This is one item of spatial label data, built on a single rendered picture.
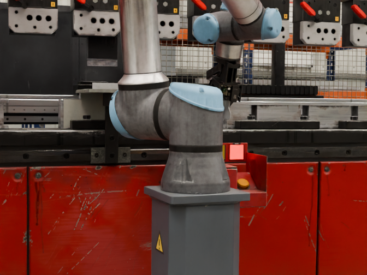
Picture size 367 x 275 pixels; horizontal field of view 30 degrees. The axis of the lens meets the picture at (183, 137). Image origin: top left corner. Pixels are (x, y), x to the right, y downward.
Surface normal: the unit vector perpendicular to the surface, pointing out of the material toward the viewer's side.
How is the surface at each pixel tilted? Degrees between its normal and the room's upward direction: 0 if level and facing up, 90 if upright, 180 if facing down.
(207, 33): 103
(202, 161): 73
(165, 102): 62
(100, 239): 90
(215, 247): 90
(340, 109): 90
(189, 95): 87
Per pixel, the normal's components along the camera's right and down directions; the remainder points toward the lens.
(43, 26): 0.29, 0.05
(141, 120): -0.55, 0.25
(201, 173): 0.18, -0.25
